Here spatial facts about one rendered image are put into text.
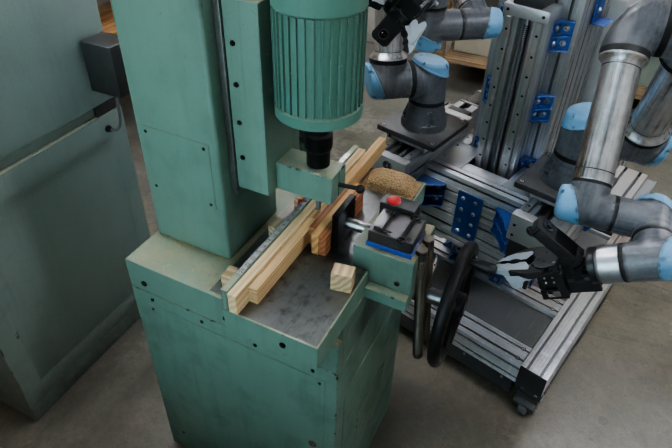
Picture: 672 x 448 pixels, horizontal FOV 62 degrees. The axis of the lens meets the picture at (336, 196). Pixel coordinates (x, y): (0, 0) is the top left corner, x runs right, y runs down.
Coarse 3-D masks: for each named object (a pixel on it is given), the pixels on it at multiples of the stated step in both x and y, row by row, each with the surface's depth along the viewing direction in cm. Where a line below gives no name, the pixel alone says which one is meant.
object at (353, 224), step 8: (352, 200) 124; (344, 208) 121; (352, 208) 125; (336, 216) 119; (344, 216) 122; (352, 216) 127; (336, 224) 120; (344, 224) 123; (352, 224) 122; (360, 224) 122; (368, 224) 122; (336, 232) 121; (344, 232) 125; (360, 232) 122; (336, 240) 122; (336, 248) 124
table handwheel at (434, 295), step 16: (464, 256) 115; (464, 272) 114; (432, 288) 126; (448, 288) 112; (464, 288) 135; (432, 304) 126; (448, 304) 111; (464, 304) 121; (448, 320) 111; (432, 336) 112; (448, 336) 128; (432, 352) 114
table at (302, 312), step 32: (320, 256) 122; (352, 256) 123; (288, 288) 114; (320, 288) 115; (384, 288) 119; (256, 320) 107; (288, 320) 108; (320, 320) 108; (288, 352) 107; (320, 352) 104
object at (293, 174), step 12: (288, 156) 123; (300, 156) 123; (276, 168) 122; (288, 168) 120; (300, 168) 119; (336, 168) 120; (288, 180) 122; (300, 180) 121; (312, 180) 119; (324, 180) 118; (336, 180) 119; (300, 192) 123; (312, 192) 121; (324, 192) 119; (336, 192) 121
